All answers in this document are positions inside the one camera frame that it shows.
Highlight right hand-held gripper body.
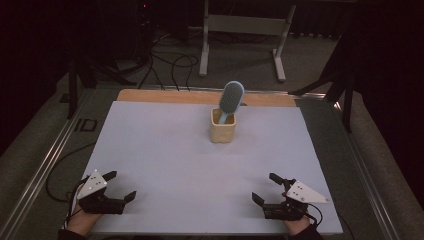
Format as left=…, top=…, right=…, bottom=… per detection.
left=262, top=178, right=332, bottom=222

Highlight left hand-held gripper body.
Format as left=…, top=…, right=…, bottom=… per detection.
left=76, top=169, right=126, bottom=215

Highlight beige square cup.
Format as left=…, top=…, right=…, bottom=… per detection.
left=209, top=107, right=237, bottom=144

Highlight light blue hairbrush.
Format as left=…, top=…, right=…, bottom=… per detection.
left=218, top=80, right=246, bottom=125

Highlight person's right hand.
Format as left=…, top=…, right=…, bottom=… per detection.
left=283, top=214, right=312, bottom=236

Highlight person's left hand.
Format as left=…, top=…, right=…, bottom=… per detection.
left=66, top=203, right=103, bottom=238

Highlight white table mat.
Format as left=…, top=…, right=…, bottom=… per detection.
left=87, top=100, right=344, bottom=235

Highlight black tripod stand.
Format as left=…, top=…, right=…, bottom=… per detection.
left=65, top=56, right=138, bottom=120

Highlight black angled stand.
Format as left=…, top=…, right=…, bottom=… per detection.
left=288, top=33, right=356, bottom=134

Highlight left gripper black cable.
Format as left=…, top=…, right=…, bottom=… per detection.
left=63, top=176, right=90, bottom=230

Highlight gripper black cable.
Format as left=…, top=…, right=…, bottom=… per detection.
left=63, top=176, right=90, bottom=230
left=305, top=203, right=356, bottom=240

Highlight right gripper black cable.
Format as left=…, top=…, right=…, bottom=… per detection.
left=305, top=203, right=356, bottom=240

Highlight thin black floor cable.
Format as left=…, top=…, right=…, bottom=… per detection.
left=45, top=142, right=98, bottom=203

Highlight metal floor rail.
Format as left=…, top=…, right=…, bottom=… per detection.
left=333, top=99, right=401, bottom=240
left=0, top=89, right=92, bottom=240

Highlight black floor cables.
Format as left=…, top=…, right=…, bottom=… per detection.
left=138, top=33, right=201, bottom=92

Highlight white metal stand frame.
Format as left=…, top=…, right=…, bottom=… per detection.
left=198, top=0, right=297, bottom=83

